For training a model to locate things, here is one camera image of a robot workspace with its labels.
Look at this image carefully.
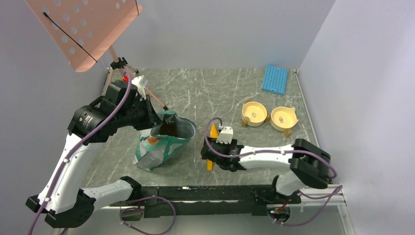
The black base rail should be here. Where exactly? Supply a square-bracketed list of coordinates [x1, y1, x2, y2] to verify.
[108, 184, 302, 218]

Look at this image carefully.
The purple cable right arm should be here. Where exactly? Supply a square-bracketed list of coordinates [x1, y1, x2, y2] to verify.
[204, 117, 338, 180]

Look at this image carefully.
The pink perforated music stand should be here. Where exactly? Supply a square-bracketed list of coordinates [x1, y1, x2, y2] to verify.
[24, 0, 169, 111]

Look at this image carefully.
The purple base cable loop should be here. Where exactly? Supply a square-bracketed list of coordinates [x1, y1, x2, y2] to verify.
[119, 194, 178, 235]

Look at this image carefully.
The orange plastic scoop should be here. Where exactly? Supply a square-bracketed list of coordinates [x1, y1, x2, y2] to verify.
[206, 124, 219, 171]

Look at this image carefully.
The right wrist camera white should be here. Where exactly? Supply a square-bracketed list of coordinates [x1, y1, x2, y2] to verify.
[216, 126, 233, 144]

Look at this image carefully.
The cream pet bowl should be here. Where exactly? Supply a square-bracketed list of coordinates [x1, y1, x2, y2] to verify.
[271, 106, 298, 137]
[241, 100, 270, 127]

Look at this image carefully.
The cream pet bowl right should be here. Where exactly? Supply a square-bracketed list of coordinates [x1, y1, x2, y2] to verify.
[271, 106, 298, 137]

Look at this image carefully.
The cream pet bowl left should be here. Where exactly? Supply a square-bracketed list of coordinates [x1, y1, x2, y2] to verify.
[241, 100, 270, 127]

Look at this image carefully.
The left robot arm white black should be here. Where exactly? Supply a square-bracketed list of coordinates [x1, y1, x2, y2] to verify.
[26, 80, 161, 229]

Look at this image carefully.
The blue perforated tray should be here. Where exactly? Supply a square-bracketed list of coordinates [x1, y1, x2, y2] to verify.
[261, 65, 289, 95]

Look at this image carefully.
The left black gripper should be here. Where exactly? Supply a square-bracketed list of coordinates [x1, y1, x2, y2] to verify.
[117, 94, 163, 131]

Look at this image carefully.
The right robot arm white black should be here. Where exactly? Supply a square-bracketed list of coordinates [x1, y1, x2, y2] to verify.
[201, 137, 334, 203]

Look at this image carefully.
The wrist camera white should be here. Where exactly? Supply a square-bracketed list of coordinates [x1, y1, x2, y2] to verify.
[132, 75, 148, 99]
[216, 126, 233, 144]

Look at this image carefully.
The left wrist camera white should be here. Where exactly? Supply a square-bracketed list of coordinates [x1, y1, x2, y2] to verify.
[132, 75, 148, 99]

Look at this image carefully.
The green dog food bag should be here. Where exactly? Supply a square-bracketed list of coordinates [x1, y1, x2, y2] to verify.
[133, 111, 197, 171]

